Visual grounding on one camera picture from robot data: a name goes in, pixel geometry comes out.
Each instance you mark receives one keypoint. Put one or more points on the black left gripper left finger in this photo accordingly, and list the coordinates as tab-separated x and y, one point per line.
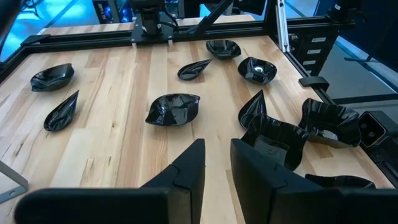
186	174

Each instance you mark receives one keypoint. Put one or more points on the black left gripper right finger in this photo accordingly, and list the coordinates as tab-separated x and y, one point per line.
258	186

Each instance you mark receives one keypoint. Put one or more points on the black square wavy plate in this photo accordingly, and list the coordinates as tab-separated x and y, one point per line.
256	71
280	137
329	119

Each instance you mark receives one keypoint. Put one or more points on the black leaf-shaped plate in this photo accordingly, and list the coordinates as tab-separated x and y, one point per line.
172	109
51	77

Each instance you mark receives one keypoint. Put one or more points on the black teardrop plate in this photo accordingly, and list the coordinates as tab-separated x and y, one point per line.
62	113
191	71
252	109

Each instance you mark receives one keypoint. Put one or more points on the black shallow plate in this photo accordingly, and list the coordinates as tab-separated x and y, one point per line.
339	181

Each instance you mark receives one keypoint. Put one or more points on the black round plate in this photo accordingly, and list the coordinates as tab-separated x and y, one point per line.
223	49

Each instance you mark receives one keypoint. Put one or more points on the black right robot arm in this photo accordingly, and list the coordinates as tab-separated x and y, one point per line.
152	18

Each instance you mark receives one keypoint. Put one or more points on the black labelled drawer cabinet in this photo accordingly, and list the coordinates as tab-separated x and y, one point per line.
323	53

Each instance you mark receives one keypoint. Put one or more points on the wooden background table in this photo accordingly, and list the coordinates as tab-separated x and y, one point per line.
93	28

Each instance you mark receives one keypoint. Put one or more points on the computer tower with blue lights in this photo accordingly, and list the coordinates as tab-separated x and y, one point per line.
115	11

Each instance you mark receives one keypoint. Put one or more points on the black corner bracket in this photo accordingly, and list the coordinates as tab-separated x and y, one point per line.
314	82

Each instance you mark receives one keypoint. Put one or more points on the table-level camera box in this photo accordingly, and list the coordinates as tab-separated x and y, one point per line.
371	129

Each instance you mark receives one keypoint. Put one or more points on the silver aluminium extrusion post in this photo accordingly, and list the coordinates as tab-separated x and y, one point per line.
283	28

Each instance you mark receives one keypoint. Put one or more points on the black diagonal frame strut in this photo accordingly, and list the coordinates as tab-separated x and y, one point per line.
211	15

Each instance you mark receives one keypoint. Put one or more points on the black aluminium table frame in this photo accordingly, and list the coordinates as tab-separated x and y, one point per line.
93	38

